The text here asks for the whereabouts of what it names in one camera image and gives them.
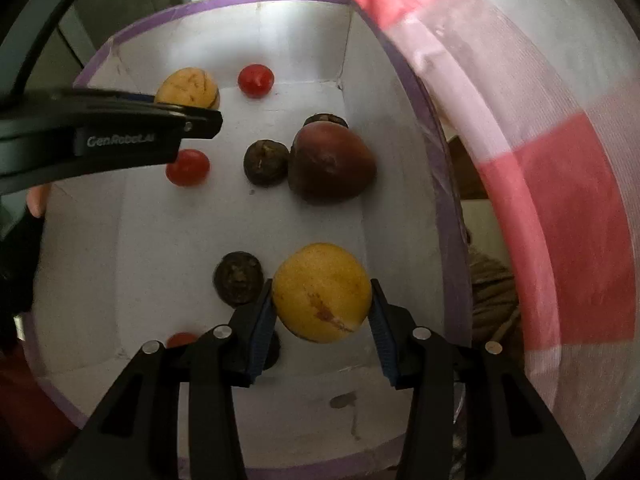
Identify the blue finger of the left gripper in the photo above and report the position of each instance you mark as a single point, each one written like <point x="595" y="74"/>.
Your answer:
<point x="127" y="112"/>

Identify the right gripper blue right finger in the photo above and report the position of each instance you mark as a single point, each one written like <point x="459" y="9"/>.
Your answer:
<point x="381" y="321"/>

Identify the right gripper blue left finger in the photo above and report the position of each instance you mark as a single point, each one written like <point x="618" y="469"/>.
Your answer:
<point x="265" y="317"/>

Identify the red tomato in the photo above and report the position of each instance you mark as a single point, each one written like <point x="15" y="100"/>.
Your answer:
<point x="191" y="168"/>
<point x="256" y="80"/>

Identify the large dark red apple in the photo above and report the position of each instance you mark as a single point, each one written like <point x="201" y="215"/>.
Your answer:
<point x="329" y="164"/>

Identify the person's left hand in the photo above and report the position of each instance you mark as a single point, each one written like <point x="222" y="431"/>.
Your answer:
<point x="37" y="199"/>

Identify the white purple-rimmed box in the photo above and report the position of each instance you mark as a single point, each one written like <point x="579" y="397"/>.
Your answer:
<point x="127" y="256"/>

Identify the red white checkered tablecloth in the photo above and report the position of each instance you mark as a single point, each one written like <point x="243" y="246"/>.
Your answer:
<point x="545" y="95"/>

